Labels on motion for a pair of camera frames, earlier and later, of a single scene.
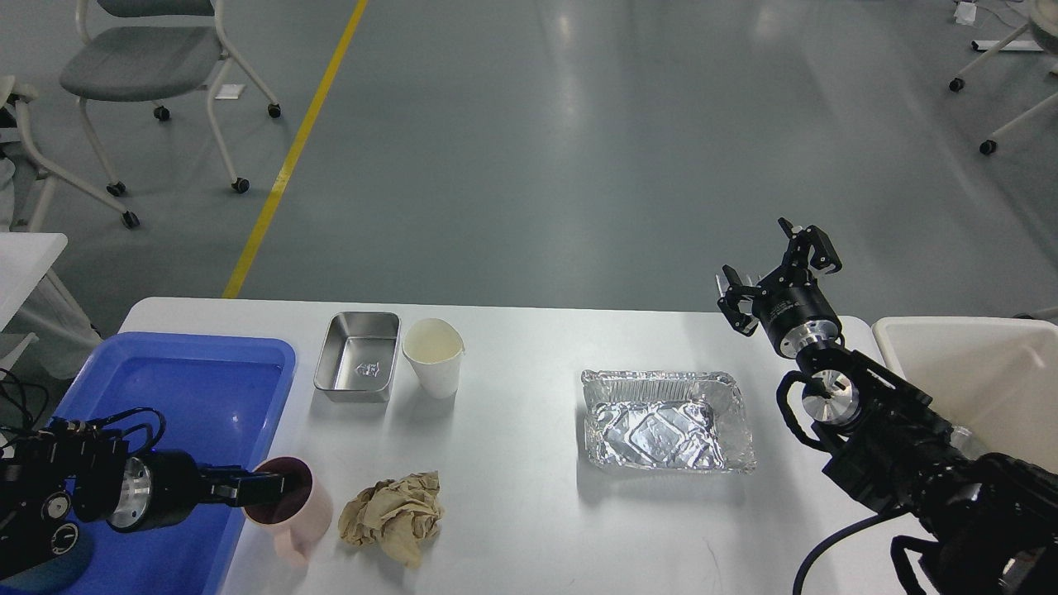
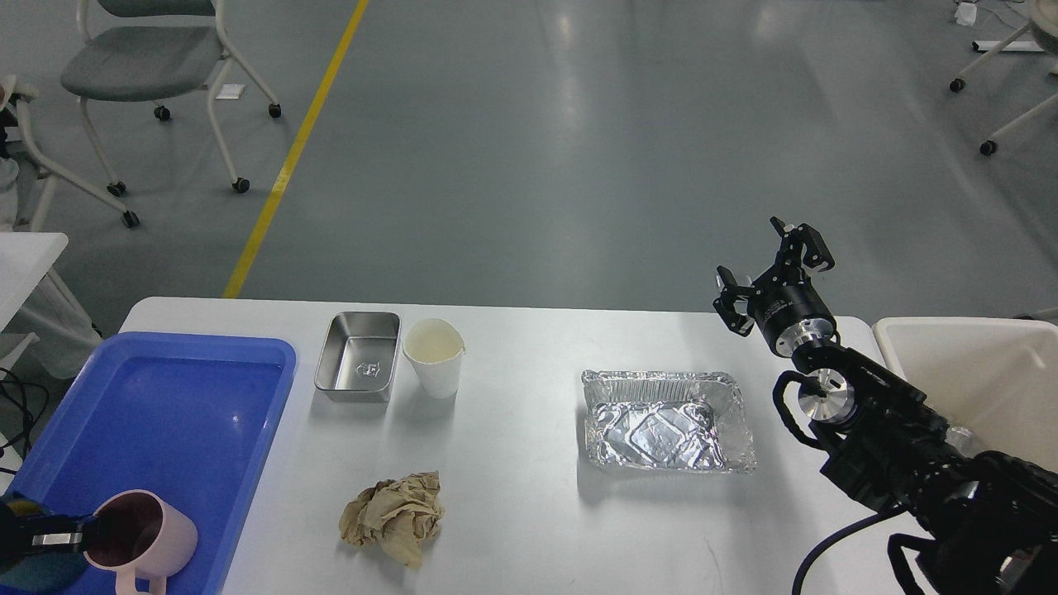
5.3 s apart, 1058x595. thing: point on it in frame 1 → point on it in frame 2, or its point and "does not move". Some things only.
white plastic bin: (994, 379) does not move
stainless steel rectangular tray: (358, 357) does not move
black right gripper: (797, 318) does not move
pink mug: (301, 521) → (139, 535)
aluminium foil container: (692, 421) does not move
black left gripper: (159, 487) → (50, 535)
